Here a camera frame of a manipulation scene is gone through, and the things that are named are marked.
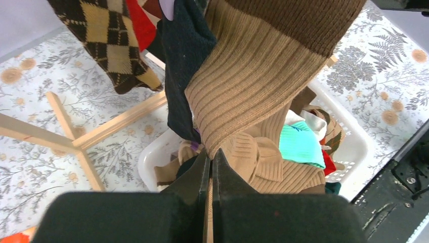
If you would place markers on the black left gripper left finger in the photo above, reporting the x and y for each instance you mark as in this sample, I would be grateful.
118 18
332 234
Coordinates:
176 214

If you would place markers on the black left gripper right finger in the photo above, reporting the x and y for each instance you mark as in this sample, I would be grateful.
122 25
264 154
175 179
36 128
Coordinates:
240 214

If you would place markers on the tan ribbed sock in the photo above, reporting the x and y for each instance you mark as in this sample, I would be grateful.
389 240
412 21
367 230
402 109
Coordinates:
267 52

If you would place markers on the mint green sock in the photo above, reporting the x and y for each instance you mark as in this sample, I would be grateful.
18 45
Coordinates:
299 144

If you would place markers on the red sock in basket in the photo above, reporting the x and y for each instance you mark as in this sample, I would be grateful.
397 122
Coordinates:
329 164

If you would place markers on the white front laundry basket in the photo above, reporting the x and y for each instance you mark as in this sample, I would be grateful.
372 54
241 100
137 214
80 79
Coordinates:
354 152

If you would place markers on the white sock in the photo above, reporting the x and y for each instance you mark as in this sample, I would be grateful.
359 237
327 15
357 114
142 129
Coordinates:
308 122

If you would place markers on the argyle beige green sock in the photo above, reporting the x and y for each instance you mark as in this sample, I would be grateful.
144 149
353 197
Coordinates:
335 133

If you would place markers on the black hanging sock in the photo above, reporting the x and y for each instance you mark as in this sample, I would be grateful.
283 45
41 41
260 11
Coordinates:
187 41

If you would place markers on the red hanging sock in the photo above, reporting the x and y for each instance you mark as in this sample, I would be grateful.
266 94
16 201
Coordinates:
144 29

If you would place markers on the brown argyle hanging sock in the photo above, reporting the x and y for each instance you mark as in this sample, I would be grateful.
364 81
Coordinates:
106 31

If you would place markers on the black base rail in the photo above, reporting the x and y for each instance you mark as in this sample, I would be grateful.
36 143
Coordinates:
393 206

